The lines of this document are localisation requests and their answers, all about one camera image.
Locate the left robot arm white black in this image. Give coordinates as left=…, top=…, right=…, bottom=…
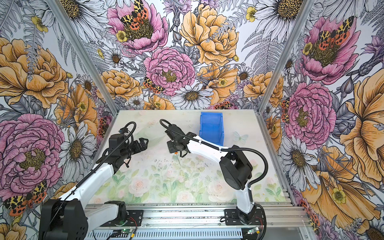
left=38, top=134, right=149, bottom=240

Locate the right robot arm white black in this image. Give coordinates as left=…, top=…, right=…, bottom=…
left=163, top=124, right=257, bottom=225

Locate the blue plastic bin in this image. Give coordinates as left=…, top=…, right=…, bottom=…
left=199, top=112, right=225, bottom=146

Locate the right black corrugated cable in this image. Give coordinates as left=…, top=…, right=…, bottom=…
left=159, top=118, right=269, bottom=188

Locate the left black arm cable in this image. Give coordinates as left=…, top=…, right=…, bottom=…
left=44, top=121, right=138, bottom=229

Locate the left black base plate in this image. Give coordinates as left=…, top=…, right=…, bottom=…
left=102, top=210, right=144, bottom=227

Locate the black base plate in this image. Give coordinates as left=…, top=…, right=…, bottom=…
left=102, top=210, right=144, bottom=227
left=220, top=208, right=266, bottom=226

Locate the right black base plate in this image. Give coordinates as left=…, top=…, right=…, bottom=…
left=220, top=208, right=266, bottom=226

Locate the white slotted cable duct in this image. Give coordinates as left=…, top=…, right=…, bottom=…
left=85, top=228, right=243, bottom=240

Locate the aluminium front rail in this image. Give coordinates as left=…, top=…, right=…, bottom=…
left=85, top=203, right=310, bottom=231

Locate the left aluminium frame post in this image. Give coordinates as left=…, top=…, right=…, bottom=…
left=47, top=1, right=119, bottom=117

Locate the aluminium frame post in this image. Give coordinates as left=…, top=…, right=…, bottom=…
left=257, top=0, right=317, bottom=115
left=47, top=1, right=119, bottom=117

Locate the right aluminium frame post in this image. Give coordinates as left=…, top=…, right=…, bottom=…
left=257, top=0, right=317, bottom=115

